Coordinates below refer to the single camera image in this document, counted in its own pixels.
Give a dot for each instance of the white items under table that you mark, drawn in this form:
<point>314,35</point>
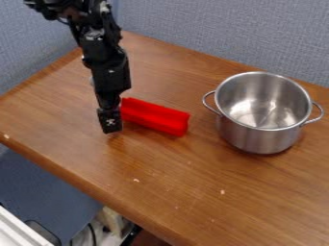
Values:
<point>108,230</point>

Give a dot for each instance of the black and white chair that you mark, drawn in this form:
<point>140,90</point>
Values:
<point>18,233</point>

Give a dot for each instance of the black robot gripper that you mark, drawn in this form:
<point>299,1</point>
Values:
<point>110,73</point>

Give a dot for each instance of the stainless steel pot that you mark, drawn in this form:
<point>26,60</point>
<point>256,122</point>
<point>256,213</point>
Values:
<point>263,108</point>

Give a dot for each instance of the red rectangular block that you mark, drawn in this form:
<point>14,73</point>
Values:
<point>156,117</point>

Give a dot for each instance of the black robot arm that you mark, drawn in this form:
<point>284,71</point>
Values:
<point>92,22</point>

